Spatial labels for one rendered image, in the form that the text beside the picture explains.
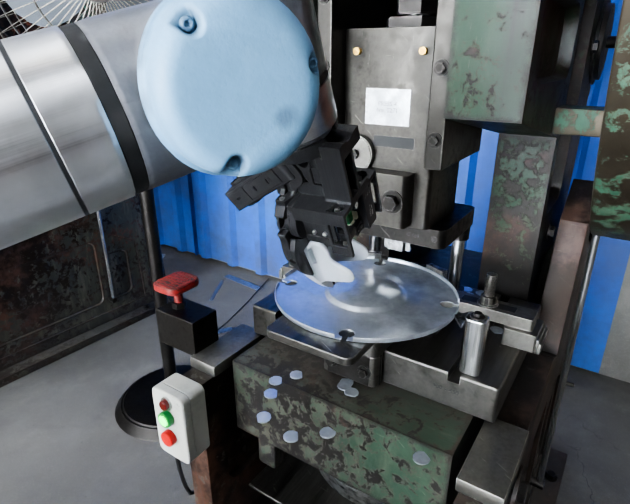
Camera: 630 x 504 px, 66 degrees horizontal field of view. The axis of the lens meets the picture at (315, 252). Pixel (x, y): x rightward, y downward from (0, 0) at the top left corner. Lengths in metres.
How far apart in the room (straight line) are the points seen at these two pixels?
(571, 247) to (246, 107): 0.91
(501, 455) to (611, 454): 1.13
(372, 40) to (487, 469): 0.60
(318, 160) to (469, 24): 0.30
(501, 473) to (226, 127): 0.61
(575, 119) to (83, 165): 0.75
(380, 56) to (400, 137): 0.12
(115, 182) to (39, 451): 1.65
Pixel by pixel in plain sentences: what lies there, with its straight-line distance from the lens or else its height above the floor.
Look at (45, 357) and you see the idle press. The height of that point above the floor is 0.03.
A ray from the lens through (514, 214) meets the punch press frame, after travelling 0.98.
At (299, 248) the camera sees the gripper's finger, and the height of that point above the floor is 0.95.
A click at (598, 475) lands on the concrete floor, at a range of 1.76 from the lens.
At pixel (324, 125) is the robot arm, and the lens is 0.41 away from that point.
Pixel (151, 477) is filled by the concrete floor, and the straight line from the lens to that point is 1.62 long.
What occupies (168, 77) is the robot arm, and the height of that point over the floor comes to 1.13.
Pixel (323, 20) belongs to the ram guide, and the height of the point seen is 1.18.
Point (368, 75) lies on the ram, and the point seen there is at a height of 1.11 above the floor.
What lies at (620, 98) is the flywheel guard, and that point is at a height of 1.11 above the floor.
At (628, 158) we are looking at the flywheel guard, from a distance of 0.45.
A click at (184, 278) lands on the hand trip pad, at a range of 0.91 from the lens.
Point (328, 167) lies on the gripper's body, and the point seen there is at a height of 1.05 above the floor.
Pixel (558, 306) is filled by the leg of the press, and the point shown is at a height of 0.68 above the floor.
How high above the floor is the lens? 1.13
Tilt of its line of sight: 22 degrees down
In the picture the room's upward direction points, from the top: straight up
